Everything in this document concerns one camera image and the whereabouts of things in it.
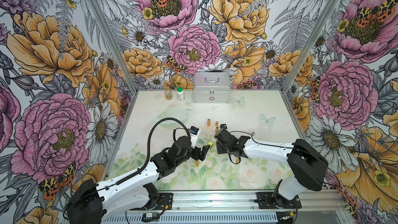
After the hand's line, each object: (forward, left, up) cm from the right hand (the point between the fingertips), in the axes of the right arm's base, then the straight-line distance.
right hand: (221, 149), depth 88 cm
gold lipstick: (+19, +6, -1) cm, 20 cm away
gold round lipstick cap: (+17, +1, 0) cm, 17 cm away
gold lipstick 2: (-7, +14, -1) cm, 15 cm away
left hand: (-2, +12, +9) cm, 15 cm away
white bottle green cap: (+40, +25, +4) cm, 48 cm away
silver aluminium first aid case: (+43, +3, +7) cm, 44 cm away
